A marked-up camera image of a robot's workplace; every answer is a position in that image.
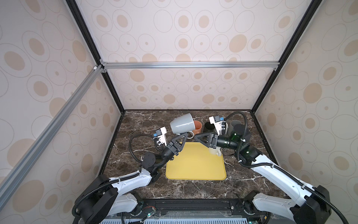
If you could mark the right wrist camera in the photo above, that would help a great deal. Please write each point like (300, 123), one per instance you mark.
(217, 121)

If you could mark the aluminium crossbar back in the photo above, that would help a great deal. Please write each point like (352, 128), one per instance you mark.
(186, 65)

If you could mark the yellow tray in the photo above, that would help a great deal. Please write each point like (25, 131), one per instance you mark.
(195, 162)

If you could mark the black corner frame post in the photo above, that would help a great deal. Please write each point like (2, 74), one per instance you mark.
(80, 21)

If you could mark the cream mug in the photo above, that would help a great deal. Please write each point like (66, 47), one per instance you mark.
(216, 151)

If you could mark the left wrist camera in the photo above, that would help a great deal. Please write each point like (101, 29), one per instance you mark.
(160, 137)

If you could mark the aluminium crossbar left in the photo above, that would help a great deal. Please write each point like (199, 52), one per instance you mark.
(22, 168)

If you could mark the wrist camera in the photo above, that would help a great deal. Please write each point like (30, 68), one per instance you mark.
(217, 121)
(160, 137)

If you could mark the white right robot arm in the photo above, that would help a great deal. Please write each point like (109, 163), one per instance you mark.
(305, 204)

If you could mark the peach mug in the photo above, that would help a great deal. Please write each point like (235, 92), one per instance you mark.
(198, 127)

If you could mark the black right corner post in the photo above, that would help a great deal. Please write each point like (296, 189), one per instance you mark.
(299, 31)

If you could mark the short grey mug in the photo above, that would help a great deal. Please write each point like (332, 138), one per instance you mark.
(183, 124)

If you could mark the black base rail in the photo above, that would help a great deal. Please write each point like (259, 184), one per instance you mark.
(189, 211)

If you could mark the tall grey mug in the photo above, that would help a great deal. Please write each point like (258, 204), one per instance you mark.
(231, 126)

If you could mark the white round mug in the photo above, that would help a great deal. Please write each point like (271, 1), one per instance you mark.
(224, 127)

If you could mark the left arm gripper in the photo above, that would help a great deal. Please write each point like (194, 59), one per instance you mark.
(172, 148)

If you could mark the black mug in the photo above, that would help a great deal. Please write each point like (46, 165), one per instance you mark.
(208, 127)

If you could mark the aluminium crossbar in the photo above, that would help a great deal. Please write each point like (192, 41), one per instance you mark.
(22, 168)
(186, 65)

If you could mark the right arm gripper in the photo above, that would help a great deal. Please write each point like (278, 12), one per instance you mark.
(212, 139)

